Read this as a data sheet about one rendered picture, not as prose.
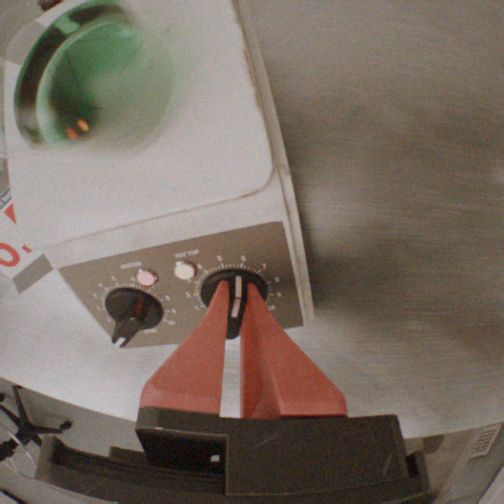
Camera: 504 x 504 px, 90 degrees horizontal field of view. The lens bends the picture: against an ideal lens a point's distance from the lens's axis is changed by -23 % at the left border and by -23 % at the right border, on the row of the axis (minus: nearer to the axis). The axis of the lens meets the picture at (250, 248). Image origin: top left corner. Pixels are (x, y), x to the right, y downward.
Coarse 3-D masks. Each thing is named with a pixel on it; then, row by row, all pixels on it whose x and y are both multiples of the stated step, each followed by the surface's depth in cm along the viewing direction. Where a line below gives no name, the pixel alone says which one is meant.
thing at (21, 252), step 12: (12, 204) 18; (0, 216) 18; (12, 216) 19; (0, 228) 19; (12, 228) 19; (0, 240) 20; (12, 240) 20; (0, 252) 20; (12, 252) 21; (24, 252) 21; (0, 264) 21; (12, 264) 21
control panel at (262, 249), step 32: (128, 256) 14; (160, 256) 14; (192, 256) 14; (224, 256) 14; (256, 256) 14; (288, 256) 14; (96, 288) 16; (160, 288) 16; (192, 288) 16; (288, 288) 16; (96, 320) 17; (192, 320) 17; (288, 320) 17
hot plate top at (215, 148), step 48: (144, 0) 10; (192, 0) 10; (192, 48) 10; (240, 48) 10; (192, 96) 11; (240, 96) 10; (192, 144) 11; (240, 144) 11; (48, 192) 12; (96, 192) 11; (144, 192) 11; (192, 192) 11; (240, 192) 11; (48, 240) 12
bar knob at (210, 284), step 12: (216, 276) 15; (228, 276) 15; (240, 276) 14; (252, 276) 15; (204, 288) 15; (216, 288) 15; (240, 288) 14; (264, 288) 15; (204, 300) 16; (240, 300) 13; (264, 300) 16; (228, 312) 14; (240, 312) 14; (228, 324) 15; (240, 324) 15; (228, 336) 15
